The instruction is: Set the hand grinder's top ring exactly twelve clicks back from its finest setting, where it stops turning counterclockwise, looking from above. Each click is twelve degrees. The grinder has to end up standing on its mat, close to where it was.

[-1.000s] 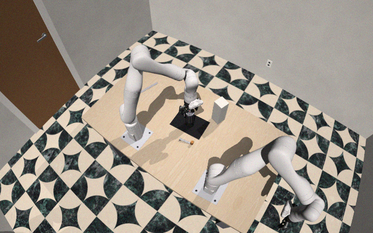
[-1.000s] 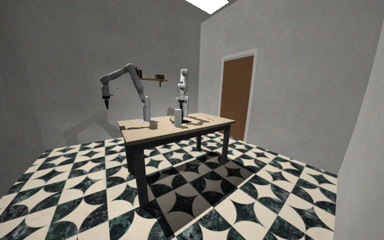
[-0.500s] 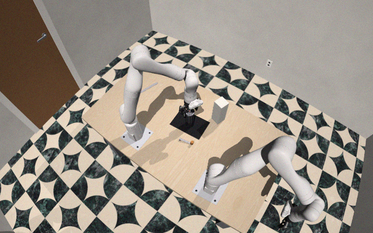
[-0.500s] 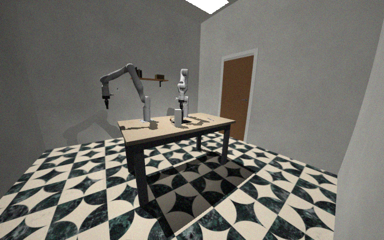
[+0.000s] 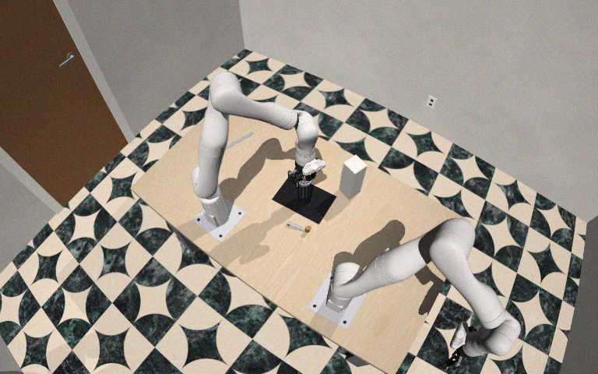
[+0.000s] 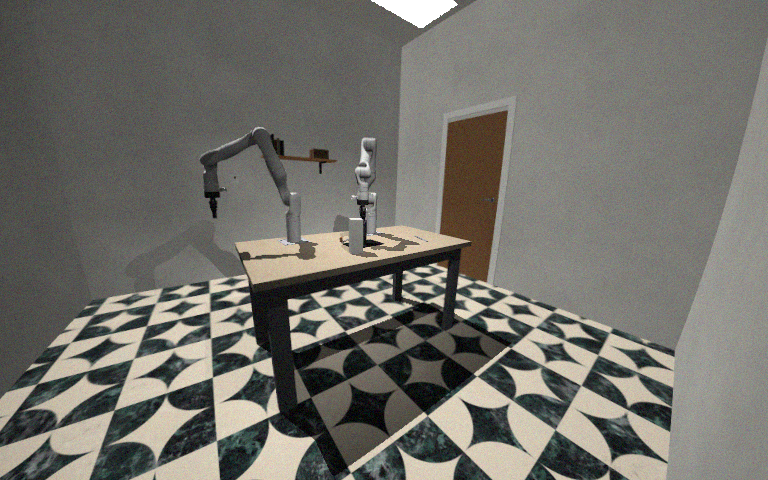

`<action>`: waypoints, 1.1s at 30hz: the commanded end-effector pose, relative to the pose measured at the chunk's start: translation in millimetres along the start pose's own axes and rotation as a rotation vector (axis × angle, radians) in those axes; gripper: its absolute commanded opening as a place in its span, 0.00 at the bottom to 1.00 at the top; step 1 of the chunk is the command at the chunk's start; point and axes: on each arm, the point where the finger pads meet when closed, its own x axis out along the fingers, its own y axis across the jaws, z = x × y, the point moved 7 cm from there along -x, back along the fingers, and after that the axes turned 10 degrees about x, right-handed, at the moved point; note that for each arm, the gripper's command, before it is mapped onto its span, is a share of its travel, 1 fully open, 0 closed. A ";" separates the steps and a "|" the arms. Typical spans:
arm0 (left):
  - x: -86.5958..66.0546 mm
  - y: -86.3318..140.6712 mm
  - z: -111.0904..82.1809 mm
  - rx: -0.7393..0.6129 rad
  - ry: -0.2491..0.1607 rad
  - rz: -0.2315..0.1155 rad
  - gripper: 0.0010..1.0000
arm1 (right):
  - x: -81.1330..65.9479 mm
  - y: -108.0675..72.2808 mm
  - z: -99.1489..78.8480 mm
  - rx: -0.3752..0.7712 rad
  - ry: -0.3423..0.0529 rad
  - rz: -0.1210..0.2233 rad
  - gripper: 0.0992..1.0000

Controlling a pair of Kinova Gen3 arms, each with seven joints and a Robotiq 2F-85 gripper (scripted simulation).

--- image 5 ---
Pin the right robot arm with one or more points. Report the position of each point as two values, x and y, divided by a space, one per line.
449 244

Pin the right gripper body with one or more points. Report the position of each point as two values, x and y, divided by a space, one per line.
461 353

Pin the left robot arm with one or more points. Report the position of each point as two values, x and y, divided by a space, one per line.
226 96

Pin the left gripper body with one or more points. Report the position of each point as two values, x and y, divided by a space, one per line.
299 168

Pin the black rectangular mat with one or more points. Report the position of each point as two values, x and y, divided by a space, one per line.
315 210

